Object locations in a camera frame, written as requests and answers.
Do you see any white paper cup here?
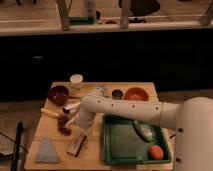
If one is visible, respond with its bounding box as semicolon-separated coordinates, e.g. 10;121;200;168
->
70;74;83;89

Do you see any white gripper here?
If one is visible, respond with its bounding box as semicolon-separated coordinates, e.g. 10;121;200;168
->
74;111;95;135

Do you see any dark red bowl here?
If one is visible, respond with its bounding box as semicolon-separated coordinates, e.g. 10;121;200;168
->
47;85;69;106

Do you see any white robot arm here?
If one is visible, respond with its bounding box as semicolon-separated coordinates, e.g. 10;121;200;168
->
75;93;213;171

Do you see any yellow banana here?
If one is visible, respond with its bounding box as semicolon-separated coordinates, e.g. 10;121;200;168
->
41;108;59;118

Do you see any black pole left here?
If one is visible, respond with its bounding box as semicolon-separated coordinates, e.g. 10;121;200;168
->
10;122;23;171

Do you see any small dark metal cup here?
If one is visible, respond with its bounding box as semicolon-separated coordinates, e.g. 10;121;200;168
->
112;89;123;100

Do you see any brown grape bunch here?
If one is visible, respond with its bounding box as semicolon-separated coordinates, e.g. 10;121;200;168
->
57;115;71;136

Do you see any orange bowl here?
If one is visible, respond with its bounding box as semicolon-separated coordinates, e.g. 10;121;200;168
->
123;87;149;101

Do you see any grey triangular cloth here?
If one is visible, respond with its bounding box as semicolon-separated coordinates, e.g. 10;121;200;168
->
34;138;60;164

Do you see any orange fruit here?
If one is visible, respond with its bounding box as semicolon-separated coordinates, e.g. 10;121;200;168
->
148;145;164;160

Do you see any green plastic tray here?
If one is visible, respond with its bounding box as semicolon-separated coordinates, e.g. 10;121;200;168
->
102;115;171;166

